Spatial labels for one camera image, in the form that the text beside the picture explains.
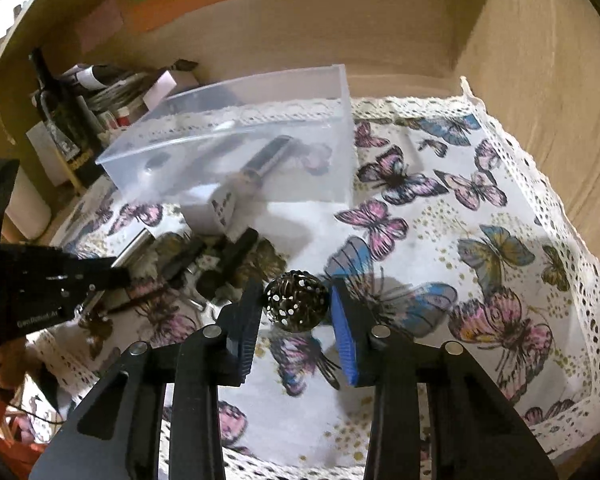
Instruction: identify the silver metal clip bar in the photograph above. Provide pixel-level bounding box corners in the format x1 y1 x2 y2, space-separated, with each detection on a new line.
76 228 157 321

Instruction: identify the black hair clip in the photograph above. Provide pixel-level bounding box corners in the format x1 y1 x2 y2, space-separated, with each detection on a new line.
161 228 259 302

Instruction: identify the white charger plug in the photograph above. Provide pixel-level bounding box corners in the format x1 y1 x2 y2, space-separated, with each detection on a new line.
209 183 238 231

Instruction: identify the black perforated metal ball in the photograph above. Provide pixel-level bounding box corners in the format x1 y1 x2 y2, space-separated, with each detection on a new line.
264 270 330 333

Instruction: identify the dark rectangular lighter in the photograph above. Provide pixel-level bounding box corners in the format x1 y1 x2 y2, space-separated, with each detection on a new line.
240 136 294 180

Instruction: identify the person's hand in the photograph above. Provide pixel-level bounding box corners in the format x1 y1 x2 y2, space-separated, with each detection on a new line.
0 338 30 390

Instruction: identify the dark wine bottle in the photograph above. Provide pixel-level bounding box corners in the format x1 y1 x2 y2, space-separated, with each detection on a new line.
30 48 104 188

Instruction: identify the butterfly print lace cloth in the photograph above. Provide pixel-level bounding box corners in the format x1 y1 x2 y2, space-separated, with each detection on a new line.
9 75 600 480

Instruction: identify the stack of books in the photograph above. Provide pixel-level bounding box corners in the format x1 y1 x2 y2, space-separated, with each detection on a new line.
59 58 202 131

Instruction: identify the small white box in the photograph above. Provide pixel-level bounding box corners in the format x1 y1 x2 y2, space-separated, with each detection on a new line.
143 70 199 110

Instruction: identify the pink sticky note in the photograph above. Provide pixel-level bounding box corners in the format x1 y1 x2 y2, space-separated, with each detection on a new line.
74 0 124 54

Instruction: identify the clear plastic storage box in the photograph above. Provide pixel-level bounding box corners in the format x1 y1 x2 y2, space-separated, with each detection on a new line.
97 64 356 235

